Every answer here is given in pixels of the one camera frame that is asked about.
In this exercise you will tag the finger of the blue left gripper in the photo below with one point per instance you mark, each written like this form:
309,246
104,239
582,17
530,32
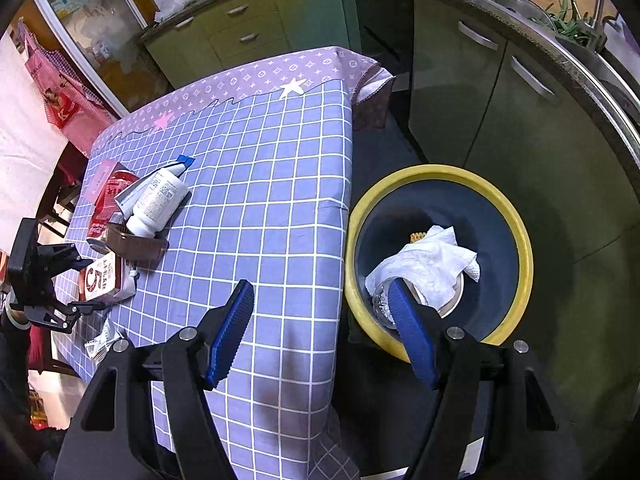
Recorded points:
88,307

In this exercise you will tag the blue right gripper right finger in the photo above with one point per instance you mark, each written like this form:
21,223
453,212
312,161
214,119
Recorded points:
419,339

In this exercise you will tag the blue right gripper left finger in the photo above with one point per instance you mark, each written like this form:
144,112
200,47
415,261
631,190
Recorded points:
230,324

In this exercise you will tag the silver white snack wrapper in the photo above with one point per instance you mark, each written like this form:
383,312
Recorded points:
98,347

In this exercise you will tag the white paper towel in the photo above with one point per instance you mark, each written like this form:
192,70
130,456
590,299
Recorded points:
432,265

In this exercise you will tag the red soda can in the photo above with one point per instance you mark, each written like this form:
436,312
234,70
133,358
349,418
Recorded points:
105,205

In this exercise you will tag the white plastic pill bottle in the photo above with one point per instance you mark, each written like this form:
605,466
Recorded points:
157,204

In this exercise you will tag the yellow rimmed trash bin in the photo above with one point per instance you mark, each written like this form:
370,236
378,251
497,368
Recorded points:
400,209

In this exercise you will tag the green kitchen cabinets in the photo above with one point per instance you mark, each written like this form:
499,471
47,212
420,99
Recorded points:
527,117

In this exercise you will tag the steel kitchen sink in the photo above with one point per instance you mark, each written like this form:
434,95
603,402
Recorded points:
527,9

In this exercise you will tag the steel kitchen faucet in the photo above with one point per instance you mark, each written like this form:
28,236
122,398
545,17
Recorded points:
591,17

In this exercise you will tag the red white paper carton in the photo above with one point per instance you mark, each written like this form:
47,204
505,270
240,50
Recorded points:
109,279

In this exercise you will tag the pink cardboard box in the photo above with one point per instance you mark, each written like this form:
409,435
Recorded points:
92,190

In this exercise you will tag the toothpaste tube blue cap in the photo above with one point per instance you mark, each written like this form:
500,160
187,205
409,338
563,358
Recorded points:
126,199

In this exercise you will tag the blue checked tablecloth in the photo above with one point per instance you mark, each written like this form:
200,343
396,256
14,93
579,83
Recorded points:
268,202

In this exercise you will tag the red checked hanging apron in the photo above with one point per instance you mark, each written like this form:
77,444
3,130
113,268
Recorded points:
69,104

